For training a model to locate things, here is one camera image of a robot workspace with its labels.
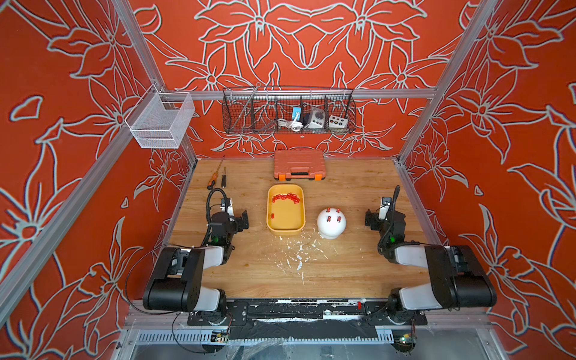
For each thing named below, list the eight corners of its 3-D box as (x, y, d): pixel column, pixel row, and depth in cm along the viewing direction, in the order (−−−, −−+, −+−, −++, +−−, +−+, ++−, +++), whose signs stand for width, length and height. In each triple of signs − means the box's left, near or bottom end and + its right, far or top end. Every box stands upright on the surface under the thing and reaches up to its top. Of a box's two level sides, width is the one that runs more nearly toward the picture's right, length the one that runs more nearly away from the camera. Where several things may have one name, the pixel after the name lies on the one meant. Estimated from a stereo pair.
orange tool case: (273, 182, 112) (272, 175, 108) (274, 156, 124) (274, 149, 120) (325, 182, 112) (327, 175, 108) (322, 156, 124) (323, 149, 120)
